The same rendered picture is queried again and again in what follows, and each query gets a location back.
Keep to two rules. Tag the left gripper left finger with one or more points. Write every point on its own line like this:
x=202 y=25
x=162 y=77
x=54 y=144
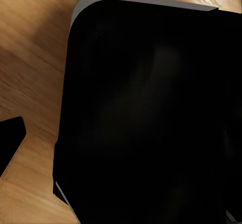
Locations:
x=12 y=133

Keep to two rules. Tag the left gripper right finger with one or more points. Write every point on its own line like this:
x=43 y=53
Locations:
x=234 y=132

